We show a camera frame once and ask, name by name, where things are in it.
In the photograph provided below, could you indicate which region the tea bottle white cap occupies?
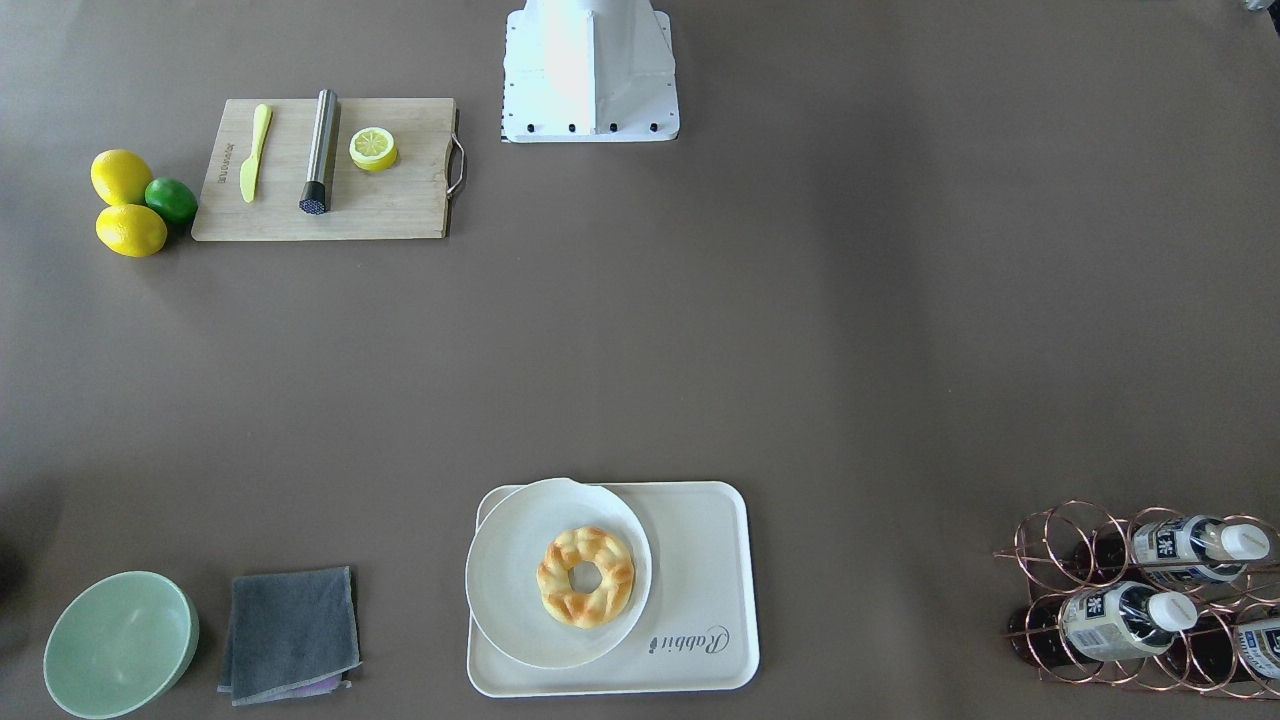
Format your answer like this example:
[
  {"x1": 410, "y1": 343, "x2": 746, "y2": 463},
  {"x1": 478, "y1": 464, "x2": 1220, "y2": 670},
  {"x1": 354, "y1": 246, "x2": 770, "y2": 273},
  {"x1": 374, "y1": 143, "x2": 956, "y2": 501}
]
[{"x1": 1007, "y1": 582, "x2": 1199, "y2": 669}]

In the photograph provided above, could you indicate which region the cream serving tray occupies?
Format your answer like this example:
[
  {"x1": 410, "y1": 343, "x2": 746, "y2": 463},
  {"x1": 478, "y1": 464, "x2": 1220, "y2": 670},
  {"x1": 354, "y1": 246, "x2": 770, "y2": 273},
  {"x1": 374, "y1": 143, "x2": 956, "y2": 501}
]
[{"x1": 467, "y1": 480, "x2": 759, "y2": 698}]

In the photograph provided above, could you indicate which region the glazed braided donut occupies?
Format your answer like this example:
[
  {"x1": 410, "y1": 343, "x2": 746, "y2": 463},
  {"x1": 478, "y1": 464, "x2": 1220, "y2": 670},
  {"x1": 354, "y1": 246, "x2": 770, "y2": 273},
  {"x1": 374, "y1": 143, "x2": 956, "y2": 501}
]
[{"x1": 535, "y1": 527, "x2": 635, "y2": 629}]

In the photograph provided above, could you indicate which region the white round plate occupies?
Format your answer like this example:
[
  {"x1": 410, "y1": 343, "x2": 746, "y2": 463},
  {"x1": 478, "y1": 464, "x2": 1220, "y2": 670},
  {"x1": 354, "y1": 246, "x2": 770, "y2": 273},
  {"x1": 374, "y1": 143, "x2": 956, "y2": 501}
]
[{"x1": 466, "y1": 478, "x2": 652, "y2": 669}]

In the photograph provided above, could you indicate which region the wooden cutting board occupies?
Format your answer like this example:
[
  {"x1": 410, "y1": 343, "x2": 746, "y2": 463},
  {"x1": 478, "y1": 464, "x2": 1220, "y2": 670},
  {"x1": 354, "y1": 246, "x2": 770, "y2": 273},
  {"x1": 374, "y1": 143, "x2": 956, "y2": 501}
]
[{"x1": 191, "y1": 97, "x2": 457, "y2": 242}]

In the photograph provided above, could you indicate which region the halved lemon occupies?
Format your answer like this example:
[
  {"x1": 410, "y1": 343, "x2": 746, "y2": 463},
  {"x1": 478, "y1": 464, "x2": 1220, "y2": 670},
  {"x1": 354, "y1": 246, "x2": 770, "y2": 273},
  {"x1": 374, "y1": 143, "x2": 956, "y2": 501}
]
[{"x1": 348, "y1": 126, "x2": 399, "y2": 172}]

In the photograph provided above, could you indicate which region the steel muddler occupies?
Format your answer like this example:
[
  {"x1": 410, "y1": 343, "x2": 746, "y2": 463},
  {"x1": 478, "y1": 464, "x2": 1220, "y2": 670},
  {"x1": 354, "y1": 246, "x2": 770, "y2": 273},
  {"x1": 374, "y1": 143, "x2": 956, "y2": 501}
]
[{"x1": 298, "y1": 88, "x2": 339, "y2": 217}]

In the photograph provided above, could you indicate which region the yellow plastic knife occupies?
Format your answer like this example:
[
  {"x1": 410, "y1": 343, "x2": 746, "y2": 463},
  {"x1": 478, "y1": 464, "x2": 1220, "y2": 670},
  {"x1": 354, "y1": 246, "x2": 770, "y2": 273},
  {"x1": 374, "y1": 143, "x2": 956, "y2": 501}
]
[{"x1": 239, "y1": 102, "x2": 273, "y2": 204}]

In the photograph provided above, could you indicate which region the grey folded cloth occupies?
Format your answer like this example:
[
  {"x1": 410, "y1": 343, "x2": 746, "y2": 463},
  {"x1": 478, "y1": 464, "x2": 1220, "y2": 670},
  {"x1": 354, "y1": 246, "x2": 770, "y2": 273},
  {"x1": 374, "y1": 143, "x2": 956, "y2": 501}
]
[{"x1": 218, "y1": 566, "x2": 361, "y2": 706}]

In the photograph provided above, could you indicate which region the green lime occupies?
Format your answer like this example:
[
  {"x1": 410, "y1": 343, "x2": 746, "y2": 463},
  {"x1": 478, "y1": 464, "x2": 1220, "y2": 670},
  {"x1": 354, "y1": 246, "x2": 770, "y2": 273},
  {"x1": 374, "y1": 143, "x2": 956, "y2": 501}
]
[{"x1": 143, "y1": 177, "x2": 198, "y2": 225}]

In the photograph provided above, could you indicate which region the yellow lemon near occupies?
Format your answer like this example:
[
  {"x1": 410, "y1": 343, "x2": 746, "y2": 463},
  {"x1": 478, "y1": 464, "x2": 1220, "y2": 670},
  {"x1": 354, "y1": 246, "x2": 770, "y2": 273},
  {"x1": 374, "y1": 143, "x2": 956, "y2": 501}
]
[{"x1": 95, "y1": 204, "x2": 168, "y2": 258}]

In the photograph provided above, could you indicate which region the yellow lemon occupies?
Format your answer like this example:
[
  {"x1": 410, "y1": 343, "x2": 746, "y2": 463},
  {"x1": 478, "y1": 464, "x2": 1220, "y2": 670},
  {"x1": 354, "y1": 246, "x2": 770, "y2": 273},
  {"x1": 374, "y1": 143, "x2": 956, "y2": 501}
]
[
  {"x1": 95, "y1": 204, "x2": 168, "y2": 258},
  {"x1": 90, "y1": 149, "x2": 154, "y2": 206}
]

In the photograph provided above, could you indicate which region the yellow lemon far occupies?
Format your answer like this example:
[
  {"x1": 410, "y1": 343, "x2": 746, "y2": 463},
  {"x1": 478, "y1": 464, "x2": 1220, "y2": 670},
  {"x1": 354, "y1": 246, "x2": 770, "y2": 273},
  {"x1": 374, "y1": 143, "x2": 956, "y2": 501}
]
[{"x1": 90, "y1": 149, "x2": 154, "y2": 206}]

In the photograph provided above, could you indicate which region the mint green bowl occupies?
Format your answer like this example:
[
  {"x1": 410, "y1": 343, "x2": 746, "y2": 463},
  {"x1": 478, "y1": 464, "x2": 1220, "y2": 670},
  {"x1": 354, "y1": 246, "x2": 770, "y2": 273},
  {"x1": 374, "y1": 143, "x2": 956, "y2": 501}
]
[{"x1": 44, "y1": 571, "x2": 200, "y2": 719}]

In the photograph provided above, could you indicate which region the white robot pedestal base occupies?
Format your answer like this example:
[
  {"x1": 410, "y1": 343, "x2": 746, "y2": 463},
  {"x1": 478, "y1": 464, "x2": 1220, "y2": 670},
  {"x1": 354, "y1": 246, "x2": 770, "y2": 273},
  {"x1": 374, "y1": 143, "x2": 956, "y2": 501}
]
[{"x1": 500, "y1": 1, "x2": 681, "y2": 143}]

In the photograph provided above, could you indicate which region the copper wire bottle rack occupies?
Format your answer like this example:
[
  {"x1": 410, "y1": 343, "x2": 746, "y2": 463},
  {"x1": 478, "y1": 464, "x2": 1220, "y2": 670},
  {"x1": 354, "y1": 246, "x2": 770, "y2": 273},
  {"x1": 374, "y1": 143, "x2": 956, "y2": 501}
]
[{"x1": 997, "y1": 498, "x2": 1277, "y2": 702}]

